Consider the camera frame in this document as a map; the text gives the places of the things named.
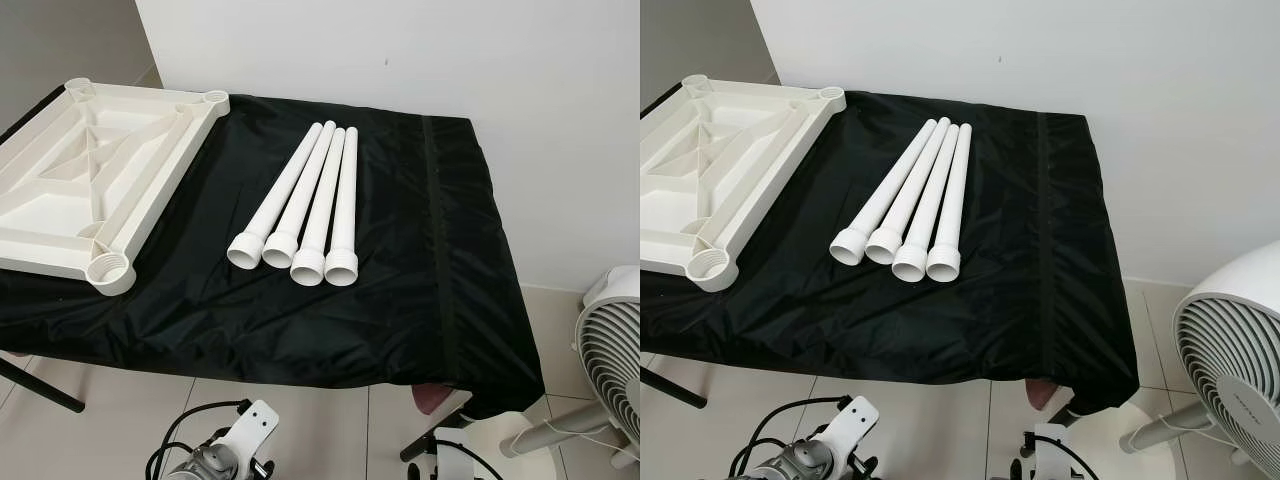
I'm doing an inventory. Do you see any white plastic table top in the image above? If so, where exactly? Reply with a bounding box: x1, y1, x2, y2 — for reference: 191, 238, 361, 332
640, 75, 847, 293
0, 78, 231, 297

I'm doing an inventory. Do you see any white plastic table leg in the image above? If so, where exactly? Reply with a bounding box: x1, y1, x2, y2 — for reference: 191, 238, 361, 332
865, 117, 951, 267
227, 121, 323, 270
892, 124, 963, 284
262, 120, 337, 271
829, 118, 938, 267
323, 126, 361, 288
926, 123, 973, 283
290, 127, 347, 288

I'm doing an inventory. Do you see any black cloth table cover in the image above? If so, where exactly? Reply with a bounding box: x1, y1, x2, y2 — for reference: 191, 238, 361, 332
0, 88, 546, 421
640, 85, 1141, 417

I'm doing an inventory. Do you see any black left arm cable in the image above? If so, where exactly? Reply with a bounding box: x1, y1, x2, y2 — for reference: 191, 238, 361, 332
146, 400, 253, 480
735, 397, 853, 480

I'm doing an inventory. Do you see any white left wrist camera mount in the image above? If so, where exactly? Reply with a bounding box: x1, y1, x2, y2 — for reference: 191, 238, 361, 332
213, 399, 280, 476
812, 395, 881, 473

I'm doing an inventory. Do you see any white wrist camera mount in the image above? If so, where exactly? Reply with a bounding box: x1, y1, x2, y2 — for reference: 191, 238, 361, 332
1028, 424, 1073, 480
432, 427, 483, 480
213, 399, 280, 476
812, 395, 881, 473

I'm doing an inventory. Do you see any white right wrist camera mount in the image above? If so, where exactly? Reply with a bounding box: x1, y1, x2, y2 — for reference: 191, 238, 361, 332
1028, 424, 1073, 480
432, 427, 483, 480

